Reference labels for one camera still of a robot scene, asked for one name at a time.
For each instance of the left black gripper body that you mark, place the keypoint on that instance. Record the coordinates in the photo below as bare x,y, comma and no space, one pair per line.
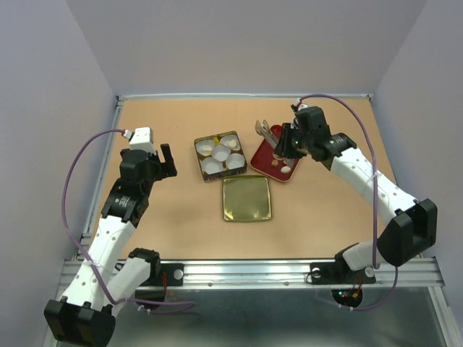
158,170

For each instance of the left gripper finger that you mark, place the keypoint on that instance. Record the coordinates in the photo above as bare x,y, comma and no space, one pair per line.
168,167
125,153

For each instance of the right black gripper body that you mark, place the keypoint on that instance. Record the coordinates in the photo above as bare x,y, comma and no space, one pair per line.
293,144

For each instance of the metal tongs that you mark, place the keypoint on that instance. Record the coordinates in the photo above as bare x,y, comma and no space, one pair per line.
262,128

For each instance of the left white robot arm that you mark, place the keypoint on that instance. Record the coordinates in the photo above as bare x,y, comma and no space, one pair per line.
86,313

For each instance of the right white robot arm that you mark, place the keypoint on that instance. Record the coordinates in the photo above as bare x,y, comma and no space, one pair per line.
410,224

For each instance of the square chocolate tin box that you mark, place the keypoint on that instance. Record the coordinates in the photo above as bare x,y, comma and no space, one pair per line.
225,173

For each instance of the white paper cup front-left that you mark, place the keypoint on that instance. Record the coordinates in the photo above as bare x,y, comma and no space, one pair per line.
211,166

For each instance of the white paper cup back-left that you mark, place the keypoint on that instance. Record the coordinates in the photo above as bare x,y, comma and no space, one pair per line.
202,143

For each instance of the white paper cup centre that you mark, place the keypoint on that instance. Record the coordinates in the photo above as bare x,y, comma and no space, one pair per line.
220,153

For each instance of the red lacquer tray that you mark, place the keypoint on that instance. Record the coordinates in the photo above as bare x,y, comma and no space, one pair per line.
264,155

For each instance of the white paper cup back-right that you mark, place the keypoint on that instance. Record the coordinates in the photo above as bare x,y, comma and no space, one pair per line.
226,139

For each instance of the white paper cup front-right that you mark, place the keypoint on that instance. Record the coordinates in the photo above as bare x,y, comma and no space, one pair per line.
235,160

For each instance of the gold tin lid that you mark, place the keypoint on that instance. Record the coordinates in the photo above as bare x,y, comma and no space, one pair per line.
246,199

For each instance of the small electronics board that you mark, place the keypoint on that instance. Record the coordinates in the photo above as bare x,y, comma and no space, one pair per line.
347,297

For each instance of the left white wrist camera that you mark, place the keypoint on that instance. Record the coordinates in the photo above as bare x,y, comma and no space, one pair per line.
142,139

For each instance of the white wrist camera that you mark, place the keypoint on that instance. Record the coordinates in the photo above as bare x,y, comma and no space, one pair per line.
142,139
298,105

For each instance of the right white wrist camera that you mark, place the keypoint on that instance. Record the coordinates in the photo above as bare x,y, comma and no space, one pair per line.
298,105

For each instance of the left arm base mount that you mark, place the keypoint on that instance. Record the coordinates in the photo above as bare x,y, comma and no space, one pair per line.
161,273

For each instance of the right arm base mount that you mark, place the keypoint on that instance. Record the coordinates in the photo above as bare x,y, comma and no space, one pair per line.
337,272

